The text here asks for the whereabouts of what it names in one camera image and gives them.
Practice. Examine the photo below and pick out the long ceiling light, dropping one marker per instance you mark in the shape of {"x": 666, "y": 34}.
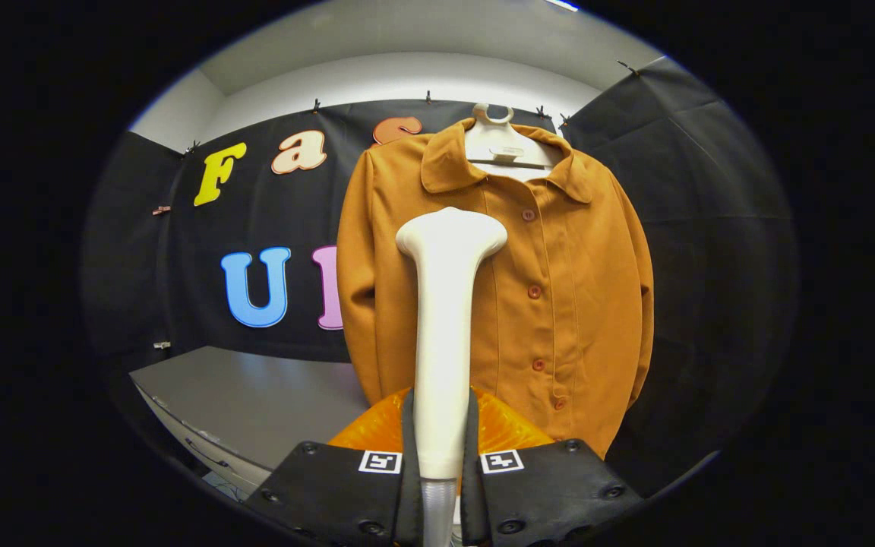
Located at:
{"x": 561, "y": 4}

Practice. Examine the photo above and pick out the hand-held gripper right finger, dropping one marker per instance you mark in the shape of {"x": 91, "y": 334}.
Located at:
{"x": 471, "y": 494}

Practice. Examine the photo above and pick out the grey cabinet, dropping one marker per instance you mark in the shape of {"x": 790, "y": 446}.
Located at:
{"x": 255, "y": 403}

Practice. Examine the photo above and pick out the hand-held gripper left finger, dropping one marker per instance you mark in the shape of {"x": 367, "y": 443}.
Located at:
{"x": 410, "y": 494}

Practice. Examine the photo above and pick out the orange-brown button shirt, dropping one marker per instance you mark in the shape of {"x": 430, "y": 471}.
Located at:
{"x": 559, "y": 304}

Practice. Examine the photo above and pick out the white clothes hanger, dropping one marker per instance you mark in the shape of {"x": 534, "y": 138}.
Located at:
{"x": 498, "y": 144}

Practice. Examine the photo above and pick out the row of black clips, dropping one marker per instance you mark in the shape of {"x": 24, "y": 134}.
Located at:
{"x": 316, "y": 105}

